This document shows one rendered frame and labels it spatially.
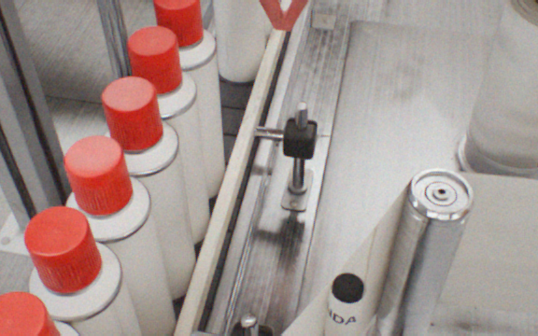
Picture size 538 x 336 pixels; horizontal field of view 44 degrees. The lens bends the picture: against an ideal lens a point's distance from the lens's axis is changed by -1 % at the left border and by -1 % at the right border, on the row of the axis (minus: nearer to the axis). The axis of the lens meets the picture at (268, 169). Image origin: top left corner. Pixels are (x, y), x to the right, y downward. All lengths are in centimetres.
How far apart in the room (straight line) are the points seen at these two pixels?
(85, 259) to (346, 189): 33
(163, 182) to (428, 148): 31
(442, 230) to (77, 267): 20
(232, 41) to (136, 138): 29
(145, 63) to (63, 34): 48
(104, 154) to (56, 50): 52
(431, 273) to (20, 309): 23
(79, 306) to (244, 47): 38
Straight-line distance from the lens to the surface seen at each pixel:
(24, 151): 58
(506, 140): 61
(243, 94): 71
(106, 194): 38
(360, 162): 65
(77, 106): 80
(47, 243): 35
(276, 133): 63
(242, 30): 67
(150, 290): 46
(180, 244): 50
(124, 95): 41
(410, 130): 69
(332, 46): 86
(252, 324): 46
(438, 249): 40
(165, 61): 44
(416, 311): 46
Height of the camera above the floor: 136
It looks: 48 degrees down
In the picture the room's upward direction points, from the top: straight up
